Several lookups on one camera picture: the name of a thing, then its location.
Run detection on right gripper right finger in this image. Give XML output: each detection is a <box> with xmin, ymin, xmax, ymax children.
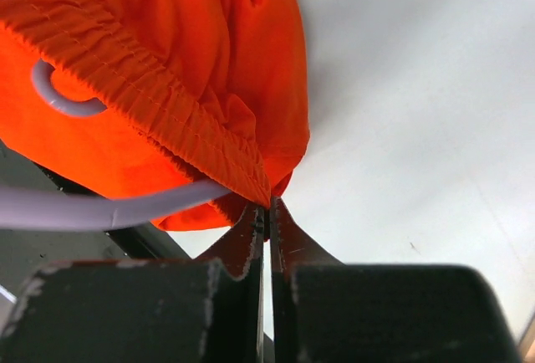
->
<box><xmin>269</xmin><ymin>198</ymin><xmax>522</xmax><ymax>362</ymax></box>

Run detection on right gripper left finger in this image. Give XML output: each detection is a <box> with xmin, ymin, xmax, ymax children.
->
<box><xmin>1</xmin><ymin>206</ymin><xmax>264</xmax><ymax>362</ymax></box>

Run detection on purple notched hanger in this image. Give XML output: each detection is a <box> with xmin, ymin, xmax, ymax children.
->
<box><xmin>1</xmin><ymin>59</ymin><xmax>231</xmax><ymax>232</ymax></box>

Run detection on orange shorts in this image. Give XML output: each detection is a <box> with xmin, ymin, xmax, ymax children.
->
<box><xmin>1</xmin><ymin>0</ymin><xmax>309</xmax><ymax>231</ymax></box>

